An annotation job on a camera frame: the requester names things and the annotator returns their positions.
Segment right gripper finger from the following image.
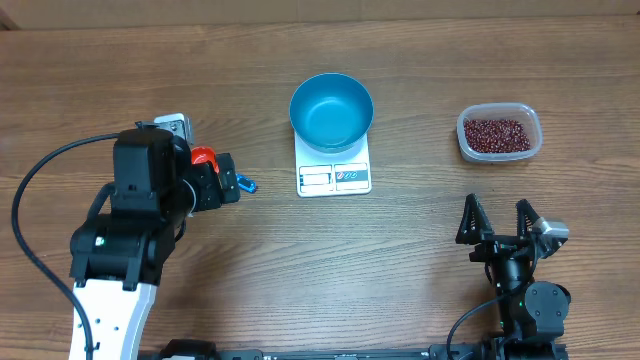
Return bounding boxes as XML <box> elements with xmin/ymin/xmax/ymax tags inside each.
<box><xmin>516</xmin><ymin>199</ymin><xmax>540</xmax><ymax>238</ymax></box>
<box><xmin>455</xmin><ymin>193</ymin><xmax>494</xmax><ymax>245</ymax></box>

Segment red measuring scoop blue handle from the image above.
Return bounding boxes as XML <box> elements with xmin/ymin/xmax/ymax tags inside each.
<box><xmin>191</xmin><ymin>146</ymin><xmax>258</xmax><ymax>194</ymax></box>

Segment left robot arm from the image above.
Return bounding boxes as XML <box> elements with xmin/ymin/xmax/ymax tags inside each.
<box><xmin>69</xmin><ymin>128</ymin><xmax>240</xmax><ymax>359</ymax></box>

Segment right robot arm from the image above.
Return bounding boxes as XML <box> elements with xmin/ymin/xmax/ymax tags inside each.
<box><xmin>445</xmin><ymin>194</ymin><xmax>571</xmax><ymax>359</ymax></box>

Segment white kitchen scale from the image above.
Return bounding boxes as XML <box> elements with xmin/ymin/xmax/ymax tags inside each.
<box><xmin>294</xmin><ymin>134</ymin><xmax>372</xmax><ymax>198</ymax></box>

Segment blue bowl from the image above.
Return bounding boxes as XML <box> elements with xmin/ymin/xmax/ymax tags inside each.
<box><xmin>288</xmin><ymin>72</ymin><xmax>375</xmax><ymax>153</ymax></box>

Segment red adzuki beans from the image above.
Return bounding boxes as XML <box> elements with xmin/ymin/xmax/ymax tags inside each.
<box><xmin>463</xmin><ymin>119</ymin><xmax>531</xmax><ymax>153</ymax></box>

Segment clear plastic container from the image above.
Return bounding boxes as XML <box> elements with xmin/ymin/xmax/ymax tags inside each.
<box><xmin>456</xmin><ymin>102</ymin><xmax>544</xmax><ymax>163</ymax></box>

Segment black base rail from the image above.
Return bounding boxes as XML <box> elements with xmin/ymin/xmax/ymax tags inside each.
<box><xmin>138</xmin><ymin>341</ymin><xmax>569</xmax><ymax>360</ymax></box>

